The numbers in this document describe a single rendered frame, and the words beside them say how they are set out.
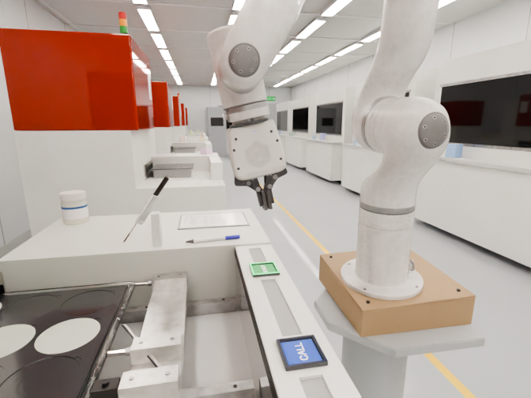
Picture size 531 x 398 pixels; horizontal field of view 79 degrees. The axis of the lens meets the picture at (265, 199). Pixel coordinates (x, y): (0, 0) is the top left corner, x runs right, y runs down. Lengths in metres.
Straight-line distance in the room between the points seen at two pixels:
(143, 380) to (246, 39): 0.51
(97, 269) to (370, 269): 0.64
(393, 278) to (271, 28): 0.57
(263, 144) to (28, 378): 0.51
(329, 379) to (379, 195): 0.41
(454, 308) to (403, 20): 0.61
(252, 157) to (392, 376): 0.62
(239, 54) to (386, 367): 0.74
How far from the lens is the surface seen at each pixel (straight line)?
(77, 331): 0.71
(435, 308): 0.83
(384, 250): 0.77
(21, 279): 0.94
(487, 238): 3.83
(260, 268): 0.70
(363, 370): 0.91
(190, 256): 0.84
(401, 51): 0.73
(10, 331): 0.78
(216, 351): 0.72
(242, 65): 0.52
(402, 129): 0.65
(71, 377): 0.61
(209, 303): 0.81
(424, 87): 5.18
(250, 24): 0.53
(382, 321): 0.78
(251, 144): 0.60
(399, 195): 0.73
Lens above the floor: 1.26
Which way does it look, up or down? 13 degrees down
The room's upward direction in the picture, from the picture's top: straight up
